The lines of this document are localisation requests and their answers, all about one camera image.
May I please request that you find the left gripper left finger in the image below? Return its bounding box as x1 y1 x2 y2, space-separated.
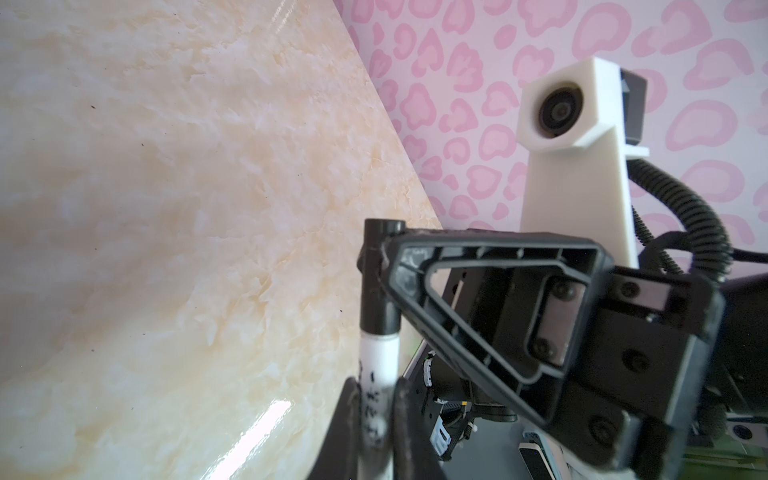
307 377 360 480

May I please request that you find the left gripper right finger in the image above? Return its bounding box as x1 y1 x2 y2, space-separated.
392 377 447 480

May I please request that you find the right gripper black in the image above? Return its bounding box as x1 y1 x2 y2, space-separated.
382 229 767 479

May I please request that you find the black pen cap small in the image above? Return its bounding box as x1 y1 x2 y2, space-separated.
357 218 406 336

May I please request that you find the white marker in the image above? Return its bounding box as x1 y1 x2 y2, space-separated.
358 331 400 479

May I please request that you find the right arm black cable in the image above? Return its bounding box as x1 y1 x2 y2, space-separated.
626 157 734 283

